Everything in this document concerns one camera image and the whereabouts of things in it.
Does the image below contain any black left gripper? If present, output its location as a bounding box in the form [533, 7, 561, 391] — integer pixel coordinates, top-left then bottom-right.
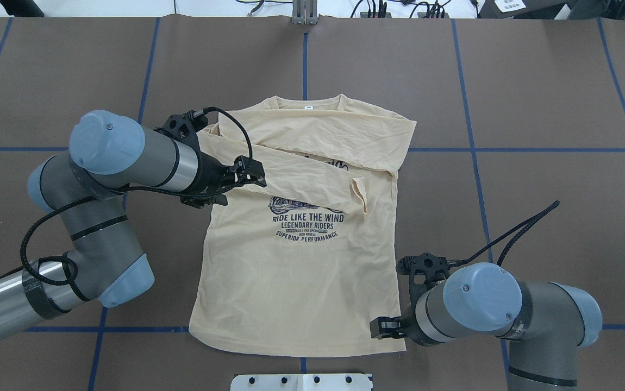
[180, 153, 267, 209]

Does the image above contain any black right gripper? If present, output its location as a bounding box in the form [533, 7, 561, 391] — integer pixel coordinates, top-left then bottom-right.
[369, 315, 427, 346]

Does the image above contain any beige long-sleeve printed shirt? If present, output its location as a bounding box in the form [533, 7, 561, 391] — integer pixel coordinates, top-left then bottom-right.
[189, 94, 416, 358]

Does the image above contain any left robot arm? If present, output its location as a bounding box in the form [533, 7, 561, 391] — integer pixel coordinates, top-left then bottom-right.
[0, 107, 267, 340]

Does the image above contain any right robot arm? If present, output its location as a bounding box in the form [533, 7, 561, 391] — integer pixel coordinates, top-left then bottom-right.
[370, 262, 603, 390]

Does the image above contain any black device with label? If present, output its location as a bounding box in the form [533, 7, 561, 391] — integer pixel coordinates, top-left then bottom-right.
[477, 1, 625, 20]

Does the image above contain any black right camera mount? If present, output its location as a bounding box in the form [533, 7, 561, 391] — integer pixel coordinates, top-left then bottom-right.
[396, 253, 451, 302]

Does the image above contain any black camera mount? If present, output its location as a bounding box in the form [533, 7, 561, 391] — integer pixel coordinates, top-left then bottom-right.
[396, 253, 451, 302]
[153, 110, 209, 149]

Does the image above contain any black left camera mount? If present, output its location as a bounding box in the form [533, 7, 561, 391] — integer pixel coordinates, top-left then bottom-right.
[153, 110, 209, 149]

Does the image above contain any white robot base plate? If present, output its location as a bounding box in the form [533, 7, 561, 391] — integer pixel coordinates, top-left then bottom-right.
[230, 373, 374, 390]

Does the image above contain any grey aluminium frame post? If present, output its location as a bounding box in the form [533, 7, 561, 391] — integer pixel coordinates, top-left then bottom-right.
[292, 0, 319, 25]

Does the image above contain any black cable bundle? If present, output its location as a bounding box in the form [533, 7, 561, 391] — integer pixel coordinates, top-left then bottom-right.
[349, 0, 452, 19]

